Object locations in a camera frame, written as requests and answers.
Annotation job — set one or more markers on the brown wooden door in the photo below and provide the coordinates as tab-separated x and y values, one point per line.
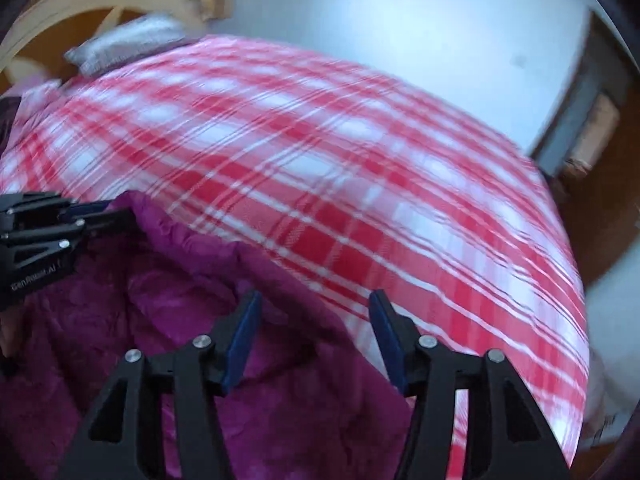
597	187

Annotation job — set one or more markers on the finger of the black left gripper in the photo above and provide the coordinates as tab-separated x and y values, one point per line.
72	234
41	209

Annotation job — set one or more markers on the pink floral folded quilt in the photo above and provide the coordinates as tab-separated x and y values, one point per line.
39	98

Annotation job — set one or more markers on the striped grey pillow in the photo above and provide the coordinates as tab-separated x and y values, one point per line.
149	35

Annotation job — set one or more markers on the magenta quilted down jacket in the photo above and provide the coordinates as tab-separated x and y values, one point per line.
136	348

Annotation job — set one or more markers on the beige wooden headboard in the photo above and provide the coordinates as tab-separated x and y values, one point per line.
37	41

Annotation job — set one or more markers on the red white plaid bedsheet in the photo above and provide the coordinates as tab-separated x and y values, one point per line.
349	178

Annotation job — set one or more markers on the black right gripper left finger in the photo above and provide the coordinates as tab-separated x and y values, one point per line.
123	435

